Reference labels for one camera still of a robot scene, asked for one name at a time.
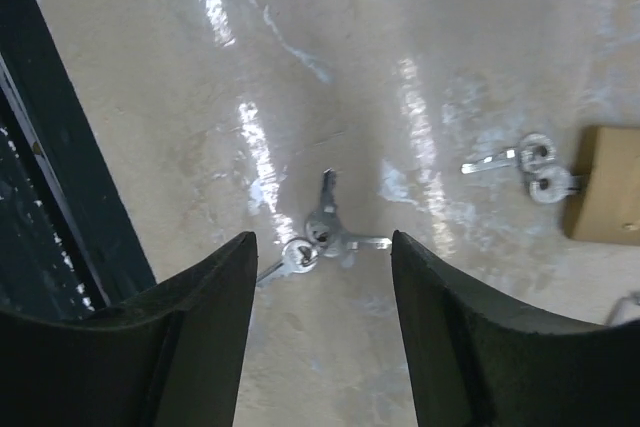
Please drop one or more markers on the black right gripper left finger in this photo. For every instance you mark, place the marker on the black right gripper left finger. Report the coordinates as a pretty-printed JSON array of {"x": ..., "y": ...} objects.
[{"x": 169, "y": 356}]

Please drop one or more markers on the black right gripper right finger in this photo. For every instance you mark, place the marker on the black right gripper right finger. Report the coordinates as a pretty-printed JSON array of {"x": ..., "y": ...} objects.
[{"x": 479, "y": 357}]

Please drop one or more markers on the silver keys of yellow padlock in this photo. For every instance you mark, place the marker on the silver keys of yellow padlock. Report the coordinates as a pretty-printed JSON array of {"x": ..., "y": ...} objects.
[{"x": 324, "y": 237}]

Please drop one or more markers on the brass padlock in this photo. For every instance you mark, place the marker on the brass padlock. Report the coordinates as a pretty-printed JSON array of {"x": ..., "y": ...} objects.
[{"x": 602, "y": 218}]

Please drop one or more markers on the silver keys of brass padlock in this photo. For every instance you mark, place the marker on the silver keys of brass padlock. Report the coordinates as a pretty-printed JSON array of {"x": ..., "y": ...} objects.
[{"x": 535, "y": 156}]

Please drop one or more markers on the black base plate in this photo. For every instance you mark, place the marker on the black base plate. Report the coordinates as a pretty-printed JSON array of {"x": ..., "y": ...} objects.
[{"x": 68, "y": 247}]

